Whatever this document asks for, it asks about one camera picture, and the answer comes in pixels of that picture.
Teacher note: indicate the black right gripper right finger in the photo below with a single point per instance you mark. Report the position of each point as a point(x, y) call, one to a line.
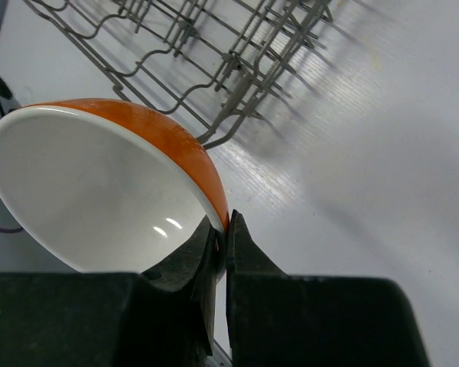
point(277, 319)

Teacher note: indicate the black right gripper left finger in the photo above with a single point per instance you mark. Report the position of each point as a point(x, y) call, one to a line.
point(163, 316)

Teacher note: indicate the plain white bowl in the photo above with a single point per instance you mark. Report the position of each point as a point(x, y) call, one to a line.
point(106, 185)

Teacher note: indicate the grey wire dish rack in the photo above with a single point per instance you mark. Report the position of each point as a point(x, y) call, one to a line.
point(212, 64)

